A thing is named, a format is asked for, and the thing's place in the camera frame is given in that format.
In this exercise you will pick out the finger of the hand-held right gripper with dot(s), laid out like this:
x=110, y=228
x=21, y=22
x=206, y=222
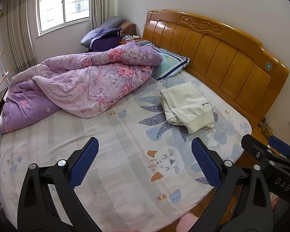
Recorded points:
x=280, y=146
x=253, y=147

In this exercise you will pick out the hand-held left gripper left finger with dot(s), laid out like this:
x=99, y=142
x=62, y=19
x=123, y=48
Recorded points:
x=83, y=164

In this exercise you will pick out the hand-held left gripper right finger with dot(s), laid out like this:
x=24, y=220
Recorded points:
x=206, y=165

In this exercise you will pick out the cream button-up shirt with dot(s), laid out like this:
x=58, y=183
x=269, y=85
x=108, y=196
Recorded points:
x=186, y=104

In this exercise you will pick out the wooden nightstand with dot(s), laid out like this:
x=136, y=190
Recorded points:
x=257, y=131
x=122, y=42

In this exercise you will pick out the golden patterned box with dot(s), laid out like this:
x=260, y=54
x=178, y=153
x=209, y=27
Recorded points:
x=267, y=129

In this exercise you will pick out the printed bed sheet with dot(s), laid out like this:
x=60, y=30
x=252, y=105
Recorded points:
x=111, y=149

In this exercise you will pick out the person's leg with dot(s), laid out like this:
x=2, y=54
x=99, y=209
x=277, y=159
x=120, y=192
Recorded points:
x=187, y=223

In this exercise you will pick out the purple floral quilt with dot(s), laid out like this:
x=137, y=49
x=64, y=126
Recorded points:
x=87, y=77

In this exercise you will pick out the teal striped pillow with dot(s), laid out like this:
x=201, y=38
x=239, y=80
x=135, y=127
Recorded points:
x=171, y=64

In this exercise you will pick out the wooden drying rack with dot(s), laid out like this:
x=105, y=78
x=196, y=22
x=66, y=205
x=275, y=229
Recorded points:
x=1, y=72

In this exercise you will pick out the dark purple cloth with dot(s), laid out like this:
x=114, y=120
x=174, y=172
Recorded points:
x=104, y=42

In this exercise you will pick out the brown cloth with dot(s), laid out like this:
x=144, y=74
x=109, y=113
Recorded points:
x=129, y=29

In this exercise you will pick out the grey pillow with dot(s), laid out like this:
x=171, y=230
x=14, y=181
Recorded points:
x=111, y=23

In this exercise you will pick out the beige curtain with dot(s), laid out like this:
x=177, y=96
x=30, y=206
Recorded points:
x=101, y=0
x=19, y=29

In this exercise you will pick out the window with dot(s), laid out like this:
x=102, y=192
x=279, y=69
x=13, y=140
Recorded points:
x=62, y=4

